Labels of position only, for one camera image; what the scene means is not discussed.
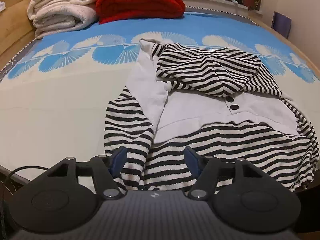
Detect red knitted blanket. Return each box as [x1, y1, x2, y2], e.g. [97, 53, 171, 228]
[95, 0, 185, 24]

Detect purple box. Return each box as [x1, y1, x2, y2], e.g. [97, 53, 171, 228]
[271, 11, 292, 38]

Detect black cable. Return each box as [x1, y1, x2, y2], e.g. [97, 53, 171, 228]
[0, 165, 49, 240]

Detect blue white patterned bedspread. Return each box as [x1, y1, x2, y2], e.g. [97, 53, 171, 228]
[1, 8, 319, 173]

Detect white folded blanket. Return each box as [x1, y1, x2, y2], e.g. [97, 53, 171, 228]
[27, 0, 98, 39]

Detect black white striped hoodie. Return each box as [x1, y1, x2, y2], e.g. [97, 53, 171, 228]
[104, 39, 319, 191]

